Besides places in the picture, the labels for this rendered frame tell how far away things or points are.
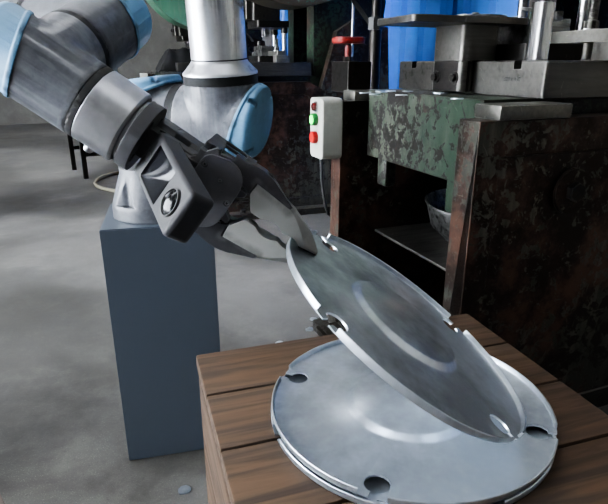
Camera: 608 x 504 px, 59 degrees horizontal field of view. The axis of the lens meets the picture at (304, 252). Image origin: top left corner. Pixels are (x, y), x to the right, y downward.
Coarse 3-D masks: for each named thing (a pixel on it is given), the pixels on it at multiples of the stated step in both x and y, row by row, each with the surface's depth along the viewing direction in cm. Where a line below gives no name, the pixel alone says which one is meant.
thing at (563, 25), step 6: (528, 24) 100; (558, 24) 101; (564, 24) 102; (498, 30) 108; (504, 30) 106; (510, 30) 105; (516, 30) 103; (522, 30) 102; (528, 30) 100; (552, 30) 101; (558, 30) 102; (564, 30) 102; (498, 36) 108; (504, 36) 106; (510, 36) 105; (516, 36) 103; (522, 36) 102; (498, 42) 108; (504, 42) 106; (510, 42) 105; (516, 42) 104; (522, 42) 102
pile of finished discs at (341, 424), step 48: (288, 384) 60; (336, 384) 60; (384, 384) 59; (528, 384) 60; (288, 432) 53; (336, 432) 53; (384, 432) 52; (432, 432) 52; (528, 432) 54; (336, 480) 46; (384, 480) 48; (432, 480) 46; (480, 480) 46; (528, 480) 46
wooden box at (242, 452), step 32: (224, 352) 69; (256, 352) 69; (288, 352) 69; (512, 352) 69; (224, 384) 62; (256, 384) 62; (544, 384) 63; (224, 416) 57; (256, 416) 57; (576, 416) 57; (224, 448) 52; (256, 448) 52; (576, 448) 52; (224, 480) 51; (256, 480) 48; (288, 480) 48; (544, 480) 48; (576, 480) 48
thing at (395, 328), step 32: (288, 256) 49; (320, 256) 56; (352, 256) 63; (320, 288) 48; (352, 288) 54; (384, 288) 58; (416, 288) 68; (352, 320) 47; (384, 320) 50; (416, 320) 56; (448, 320) 66; (384, 352) 45; (416, 352) 49; (448, 352) 54; (480, 352) 63; (416, 384) 44; (448, 384) 48; (480, 384) 54; (448, 416) 41; (480, 416) 47; (512, 416) 52
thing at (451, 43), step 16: (400, 16) 95; (416, 16) 91; (432, 16) 92; (448, 16) 93; (464, 16) 94; (480, 16) 95; (496, 16) 97; (448, 32) 102; (464, 32) 98; (480, 32) 99; (496, 32) 100; (448, 48) 102; (464, 48) 99; (480, 48) 100; (448, 64) 103; (464, 64) 100; (432, 80) 107; (448, 80) 104; (464, 80) 101
